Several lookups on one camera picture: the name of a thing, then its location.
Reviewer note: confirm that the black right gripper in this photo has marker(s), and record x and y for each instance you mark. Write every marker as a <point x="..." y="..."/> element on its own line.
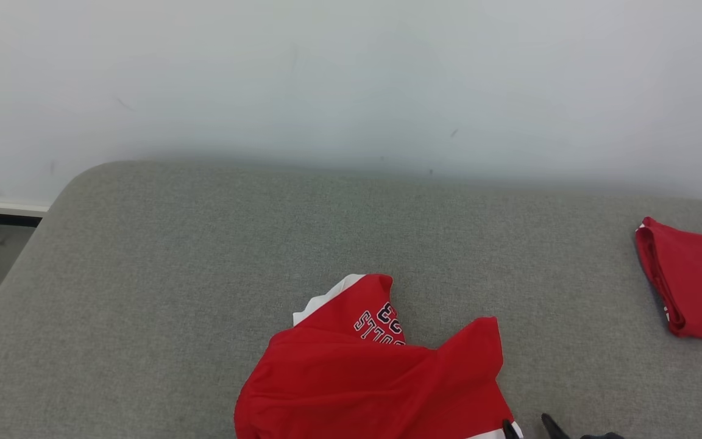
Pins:
<point x="601" y="436"/>

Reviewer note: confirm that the red white-trimmed basketball shorts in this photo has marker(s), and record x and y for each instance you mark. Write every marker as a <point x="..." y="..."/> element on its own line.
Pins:
<point x="357" y="384"/>

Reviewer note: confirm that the red basketball jersey number 23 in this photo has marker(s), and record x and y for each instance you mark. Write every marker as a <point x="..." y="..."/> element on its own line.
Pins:
<point x="698" y="286"/>

